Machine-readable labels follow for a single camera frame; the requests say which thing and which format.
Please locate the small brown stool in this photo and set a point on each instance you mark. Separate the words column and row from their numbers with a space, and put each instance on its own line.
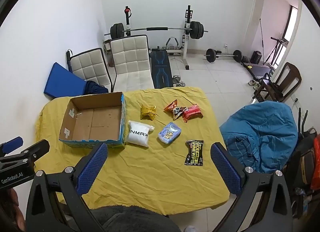
column 108, row 46

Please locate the person's left hand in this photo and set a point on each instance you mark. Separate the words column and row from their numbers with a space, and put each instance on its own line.
column 11, row 207

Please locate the dark wooden chair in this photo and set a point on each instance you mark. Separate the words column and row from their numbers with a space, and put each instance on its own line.
column 291, row 76

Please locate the black bag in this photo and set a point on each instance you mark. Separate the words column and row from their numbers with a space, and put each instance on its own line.
column 303, row 164

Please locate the black treadmill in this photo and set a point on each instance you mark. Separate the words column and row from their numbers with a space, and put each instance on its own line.
column 258, row 70

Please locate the long barbell with black plates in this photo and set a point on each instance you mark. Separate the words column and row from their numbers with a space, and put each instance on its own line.
column 156, row 29

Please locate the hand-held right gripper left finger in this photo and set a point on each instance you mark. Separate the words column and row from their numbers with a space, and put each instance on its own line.
column 92, row 169

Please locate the white soft packet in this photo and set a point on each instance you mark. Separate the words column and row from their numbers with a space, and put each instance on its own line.
column 138, row 134

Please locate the orange panda snack packet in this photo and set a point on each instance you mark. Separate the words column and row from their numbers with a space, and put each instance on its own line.
column 173, row 108

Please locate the dark blue cloth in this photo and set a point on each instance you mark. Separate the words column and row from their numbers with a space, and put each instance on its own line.
column 96, row 88

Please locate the blue quilted jacket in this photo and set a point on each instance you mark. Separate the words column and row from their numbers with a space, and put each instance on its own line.
column 262, row 131

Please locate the short barbell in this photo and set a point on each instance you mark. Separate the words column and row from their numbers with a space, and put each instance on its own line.
column 211, row 55

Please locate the yellow tablecloth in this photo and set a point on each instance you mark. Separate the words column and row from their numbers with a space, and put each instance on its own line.
column 155, row 177

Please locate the black and yellow wipes packet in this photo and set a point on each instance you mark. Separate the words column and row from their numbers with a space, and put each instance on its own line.
column 195, row 153

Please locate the light blue tissue packet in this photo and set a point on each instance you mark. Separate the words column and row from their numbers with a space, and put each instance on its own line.
column 169, row 133

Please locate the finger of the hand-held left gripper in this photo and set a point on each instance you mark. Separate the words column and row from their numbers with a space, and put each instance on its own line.
column 11, row 144
column 37, row 148

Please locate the pair of shoes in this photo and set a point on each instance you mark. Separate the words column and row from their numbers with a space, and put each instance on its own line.
column 253, row 84

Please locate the cardboard box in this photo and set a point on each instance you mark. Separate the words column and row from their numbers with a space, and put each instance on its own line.
column 87, row 121

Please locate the red snack packet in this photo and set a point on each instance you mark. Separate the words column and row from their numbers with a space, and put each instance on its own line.
column 192, row 113

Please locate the black and blue weight bench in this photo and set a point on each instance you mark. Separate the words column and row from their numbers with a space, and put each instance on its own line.
column 161, row 69

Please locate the blue foam mat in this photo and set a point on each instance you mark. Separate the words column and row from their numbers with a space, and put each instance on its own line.
column 61, row 81

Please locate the black speaker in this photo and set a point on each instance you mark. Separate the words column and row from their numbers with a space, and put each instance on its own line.
column 256, row 57

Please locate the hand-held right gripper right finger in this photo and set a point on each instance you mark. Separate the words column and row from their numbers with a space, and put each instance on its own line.
column 225, row 169

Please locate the white padded chair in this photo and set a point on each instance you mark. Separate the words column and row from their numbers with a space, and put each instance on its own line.
column 130, row 59
column 87, row 66

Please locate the black metal stand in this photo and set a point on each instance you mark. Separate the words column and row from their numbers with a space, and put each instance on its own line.
column 277, row 46

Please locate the chrome dumbbells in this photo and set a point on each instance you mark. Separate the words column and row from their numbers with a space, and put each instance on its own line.
column 178, row 81

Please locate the red bag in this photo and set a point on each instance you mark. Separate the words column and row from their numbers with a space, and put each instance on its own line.
column 316, row 161

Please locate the yellow snack packet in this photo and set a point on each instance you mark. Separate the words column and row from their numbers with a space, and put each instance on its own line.
column 149, row 111

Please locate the white barbell rack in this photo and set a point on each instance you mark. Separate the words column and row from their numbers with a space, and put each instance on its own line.
column 186, row 46

